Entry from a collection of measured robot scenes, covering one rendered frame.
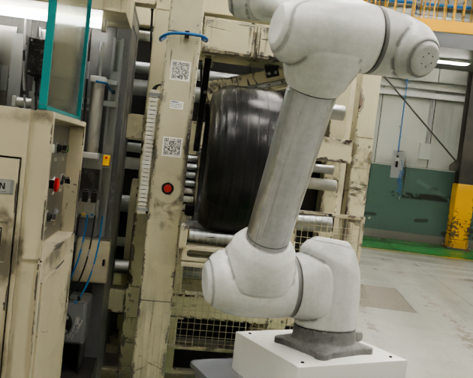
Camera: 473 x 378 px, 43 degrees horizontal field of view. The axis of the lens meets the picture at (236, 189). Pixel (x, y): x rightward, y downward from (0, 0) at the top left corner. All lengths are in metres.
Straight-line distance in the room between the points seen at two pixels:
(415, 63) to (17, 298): 1.06
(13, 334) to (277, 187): 0.76
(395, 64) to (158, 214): 1.35
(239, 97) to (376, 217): 9.65
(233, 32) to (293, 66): 1.48
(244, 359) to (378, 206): 10.24
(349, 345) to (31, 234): 0.82
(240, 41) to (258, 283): 1.46
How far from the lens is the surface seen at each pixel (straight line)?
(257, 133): 2.11
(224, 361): 1.69
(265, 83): 2.73
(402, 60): 1.16
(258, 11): 1.63
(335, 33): 1.11
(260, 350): 1.50
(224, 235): 2.24
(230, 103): 2.17
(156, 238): 2.31
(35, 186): 1.52
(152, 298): 2.35
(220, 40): 2.59
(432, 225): 11.97
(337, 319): 1.46
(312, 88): 1.14
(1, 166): 1.53
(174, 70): 2.30
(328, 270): 1.43
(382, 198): 11.73
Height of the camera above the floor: 1.21
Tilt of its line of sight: 3 degrees down
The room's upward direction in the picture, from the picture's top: 7 degrees clockwise
